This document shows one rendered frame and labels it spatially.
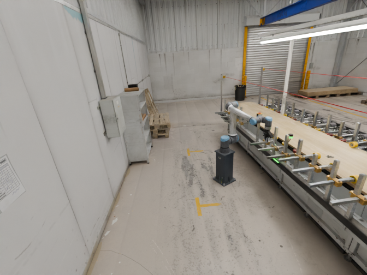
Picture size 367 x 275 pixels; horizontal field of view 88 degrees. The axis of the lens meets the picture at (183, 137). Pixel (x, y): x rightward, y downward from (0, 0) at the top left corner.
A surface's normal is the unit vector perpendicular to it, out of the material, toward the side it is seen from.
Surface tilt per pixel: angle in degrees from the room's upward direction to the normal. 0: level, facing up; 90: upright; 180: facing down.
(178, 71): 90
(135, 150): 90
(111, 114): 90
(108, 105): 90
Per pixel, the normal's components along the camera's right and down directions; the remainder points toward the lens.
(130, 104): 0.06, 0.38
